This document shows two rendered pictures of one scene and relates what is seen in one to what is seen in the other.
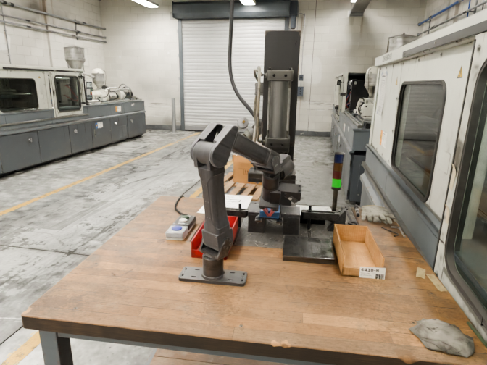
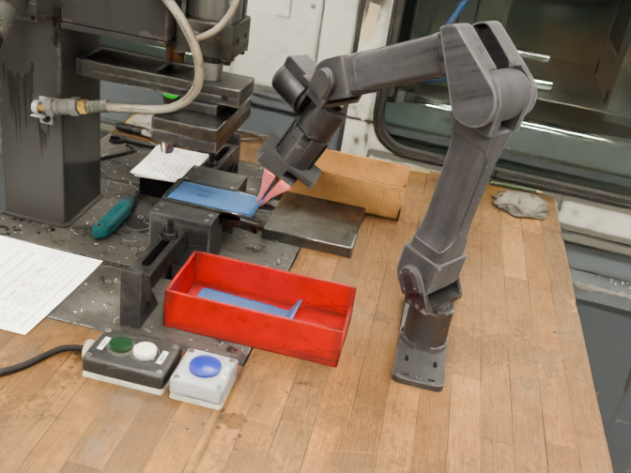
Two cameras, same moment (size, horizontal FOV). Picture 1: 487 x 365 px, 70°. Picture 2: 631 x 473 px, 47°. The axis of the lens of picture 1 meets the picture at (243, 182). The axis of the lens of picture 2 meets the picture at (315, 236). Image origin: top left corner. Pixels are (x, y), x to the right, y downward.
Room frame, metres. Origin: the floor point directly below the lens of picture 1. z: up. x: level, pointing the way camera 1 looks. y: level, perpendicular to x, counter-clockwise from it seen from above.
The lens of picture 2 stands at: (1.12, 0.96, 1.52)
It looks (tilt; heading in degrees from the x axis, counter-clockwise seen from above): 28 degrees down; 270
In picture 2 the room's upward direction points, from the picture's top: 9 degrees clockwise
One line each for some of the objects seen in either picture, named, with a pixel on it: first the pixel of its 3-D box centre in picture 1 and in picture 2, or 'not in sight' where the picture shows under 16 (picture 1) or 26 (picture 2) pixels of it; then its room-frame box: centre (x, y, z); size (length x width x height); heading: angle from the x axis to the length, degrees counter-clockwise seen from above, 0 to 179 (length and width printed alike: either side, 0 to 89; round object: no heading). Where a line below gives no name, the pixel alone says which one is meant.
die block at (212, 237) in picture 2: (274, 220); (199, 217); (1.31, -0.13, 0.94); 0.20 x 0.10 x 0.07; 82
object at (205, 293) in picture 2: not in sight; (243, 306); (1.20, 0.09, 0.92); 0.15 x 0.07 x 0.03; 169
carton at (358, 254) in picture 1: (356, 250); (343, 180); (1.07, -0.39, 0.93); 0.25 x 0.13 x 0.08; 172
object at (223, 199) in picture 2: (270, 208); (221, 191); (1.28, -0.11, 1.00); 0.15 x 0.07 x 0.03; 173
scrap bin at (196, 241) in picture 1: (217, 235); (262, 305); (1.17, 0.09, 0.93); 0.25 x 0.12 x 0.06; 172
